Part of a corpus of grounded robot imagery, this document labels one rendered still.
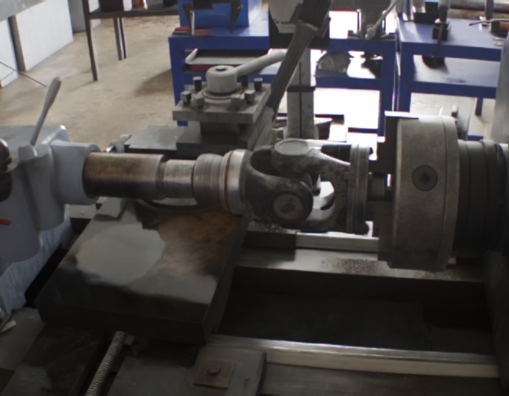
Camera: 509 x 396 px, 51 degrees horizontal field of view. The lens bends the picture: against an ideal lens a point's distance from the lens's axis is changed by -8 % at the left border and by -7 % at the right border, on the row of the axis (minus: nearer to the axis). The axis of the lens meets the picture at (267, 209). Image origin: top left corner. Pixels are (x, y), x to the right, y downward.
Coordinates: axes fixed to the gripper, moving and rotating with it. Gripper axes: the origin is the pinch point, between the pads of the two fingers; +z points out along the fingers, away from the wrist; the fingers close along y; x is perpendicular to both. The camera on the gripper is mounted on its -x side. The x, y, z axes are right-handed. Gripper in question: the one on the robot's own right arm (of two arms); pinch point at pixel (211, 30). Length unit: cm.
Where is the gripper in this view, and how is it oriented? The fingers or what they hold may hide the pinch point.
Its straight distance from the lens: 142.3
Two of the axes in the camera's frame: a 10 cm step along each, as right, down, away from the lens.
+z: 0.2, 10.0, 0.4
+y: 10.0, -0.2, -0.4
